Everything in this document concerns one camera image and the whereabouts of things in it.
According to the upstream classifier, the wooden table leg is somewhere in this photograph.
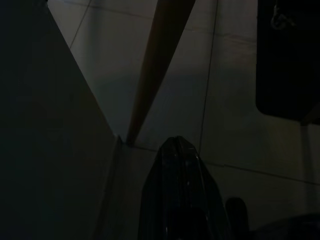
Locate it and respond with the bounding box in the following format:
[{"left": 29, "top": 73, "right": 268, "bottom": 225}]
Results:
[{"left": 126, "top": 0, "right": 197, "bottom": 147}]

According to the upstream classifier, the white cabinet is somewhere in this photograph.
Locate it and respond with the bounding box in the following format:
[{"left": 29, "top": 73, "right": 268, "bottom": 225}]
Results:
[{"left": 0, "top": 0, "right": 124, "bottom": 240}]

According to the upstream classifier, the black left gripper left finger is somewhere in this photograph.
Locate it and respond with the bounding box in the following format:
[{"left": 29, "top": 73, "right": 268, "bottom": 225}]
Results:
[{"left": 138, "top": 136, "right": 181, "bottom": 240}]

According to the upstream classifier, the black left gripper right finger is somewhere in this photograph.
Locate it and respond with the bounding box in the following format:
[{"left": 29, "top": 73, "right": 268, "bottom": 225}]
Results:
[{"left": 176, "top": 135, "right": 235, "bottom": 240}]

